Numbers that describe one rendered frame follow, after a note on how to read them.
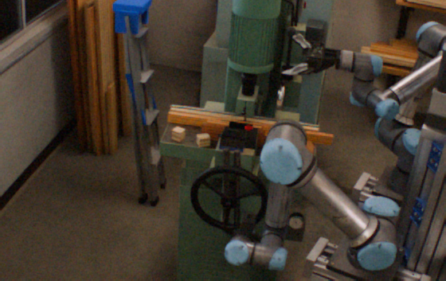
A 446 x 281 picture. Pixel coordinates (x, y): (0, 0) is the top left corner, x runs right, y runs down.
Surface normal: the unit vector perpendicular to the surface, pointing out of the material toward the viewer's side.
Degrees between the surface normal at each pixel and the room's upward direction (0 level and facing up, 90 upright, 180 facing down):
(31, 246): 0
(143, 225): 0
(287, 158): 85
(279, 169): 85
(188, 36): 90
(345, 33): 90
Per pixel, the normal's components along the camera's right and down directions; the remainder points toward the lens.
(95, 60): 0.97, 0.15
